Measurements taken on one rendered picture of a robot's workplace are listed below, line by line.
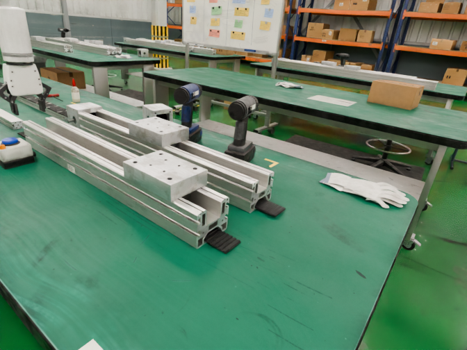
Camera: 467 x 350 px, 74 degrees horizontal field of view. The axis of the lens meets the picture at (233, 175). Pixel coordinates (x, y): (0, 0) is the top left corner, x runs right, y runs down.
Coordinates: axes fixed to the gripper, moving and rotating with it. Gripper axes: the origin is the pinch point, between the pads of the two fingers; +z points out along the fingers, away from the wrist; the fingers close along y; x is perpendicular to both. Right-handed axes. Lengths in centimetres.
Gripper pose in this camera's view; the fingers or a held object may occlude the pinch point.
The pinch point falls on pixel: (29, 109)
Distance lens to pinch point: 130.7
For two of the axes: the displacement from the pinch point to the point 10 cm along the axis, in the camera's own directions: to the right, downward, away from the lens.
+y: -6.1, 2.9, -7.4
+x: 7.9, 3.2, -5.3
